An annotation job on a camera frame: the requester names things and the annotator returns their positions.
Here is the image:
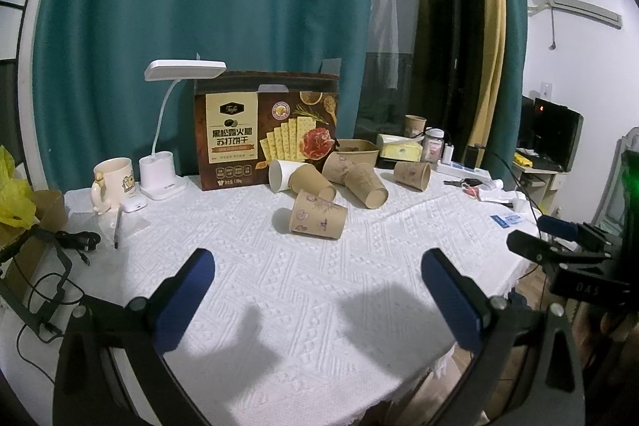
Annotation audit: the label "kraft paper cup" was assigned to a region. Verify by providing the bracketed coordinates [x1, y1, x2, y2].
[344, 163, 389, 210]

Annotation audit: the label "blue card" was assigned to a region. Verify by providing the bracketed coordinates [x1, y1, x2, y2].
[490, 214, 523, 229]

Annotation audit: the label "white desk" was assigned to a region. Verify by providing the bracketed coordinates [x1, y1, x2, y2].
[512, 163, 569, 214]

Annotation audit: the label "teal curtain right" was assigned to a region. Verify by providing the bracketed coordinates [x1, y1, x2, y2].
[483, 0, 528, 190]

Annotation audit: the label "black pen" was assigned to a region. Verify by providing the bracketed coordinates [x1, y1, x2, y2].
[114, 205, 123, 250]

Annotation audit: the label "black monitor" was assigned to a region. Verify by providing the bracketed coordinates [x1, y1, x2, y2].
[517, 96, 584, 173]

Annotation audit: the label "yellow curtain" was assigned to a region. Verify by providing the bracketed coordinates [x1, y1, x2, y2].
[468, 0, 506, 146]

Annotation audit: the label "small white bottle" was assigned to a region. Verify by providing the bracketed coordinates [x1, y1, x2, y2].
[441, 144, 454, 164]

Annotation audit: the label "black metal stand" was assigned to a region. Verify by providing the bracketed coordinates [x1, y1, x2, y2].
[1, 225, 83, 344]

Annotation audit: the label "white textured tablecloth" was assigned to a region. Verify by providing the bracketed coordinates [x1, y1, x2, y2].
[0, 166, 543, 426]

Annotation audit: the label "right lying kraft cup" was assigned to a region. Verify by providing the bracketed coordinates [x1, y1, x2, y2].
[393, 161, 431, 191]

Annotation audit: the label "white desk lamp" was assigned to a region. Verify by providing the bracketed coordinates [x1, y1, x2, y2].
[139, 58, 228, 202]

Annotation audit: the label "glass jar pink contents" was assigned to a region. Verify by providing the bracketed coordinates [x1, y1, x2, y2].
[421, 127, 444, 163]

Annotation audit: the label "cream ceramic mug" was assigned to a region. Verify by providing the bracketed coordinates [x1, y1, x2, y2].
[91, 158, 137, 214]

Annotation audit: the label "cardboard box left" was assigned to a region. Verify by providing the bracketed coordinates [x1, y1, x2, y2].
[4, 188, 69, 302]

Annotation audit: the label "yellow tissue box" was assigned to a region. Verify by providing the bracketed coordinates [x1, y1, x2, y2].
[376, 134, 423, 162]

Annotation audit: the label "upright kraft cup back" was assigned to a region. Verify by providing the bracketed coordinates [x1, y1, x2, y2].
[404, 115, 427, 139]

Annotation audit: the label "front lying kraft cup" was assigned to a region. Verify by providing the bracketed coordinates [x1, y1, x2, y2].
[289, 190, 348, 240]

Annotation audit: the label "white lying paper cup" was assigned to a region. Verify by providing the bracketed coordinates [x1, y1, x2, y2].
[269, 159, 304, 192]

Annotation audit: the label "yellow plastic bag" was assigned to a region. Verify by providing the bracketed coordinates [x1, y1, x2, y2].
[0, 146, 38, 248]

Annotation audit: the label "kraft paper tray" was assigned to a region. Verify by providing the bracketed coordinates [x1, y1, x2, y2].
[336, 139, 379, 166]

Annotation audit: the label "middle lying kraft cup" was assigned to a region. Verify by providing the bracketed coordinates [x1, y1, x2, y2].
[289, 164, 337, 201]

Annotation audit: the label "lying kraft cup by box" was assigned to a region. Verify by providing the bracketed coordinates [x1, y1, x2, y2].
[321, 151, 355, 185]

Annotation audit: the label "brown cracker box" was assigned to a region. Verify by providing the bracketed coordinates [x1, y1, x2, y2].
[194, 71, 339, 190]

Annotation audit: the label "white air conditioner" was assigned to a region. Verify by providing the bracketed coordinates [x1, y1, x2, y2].
[528, 0, 623, 29]

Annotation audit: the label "black cable left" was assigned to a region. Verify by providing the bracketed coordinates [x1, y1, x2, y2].
[8, 230, 104, 384]

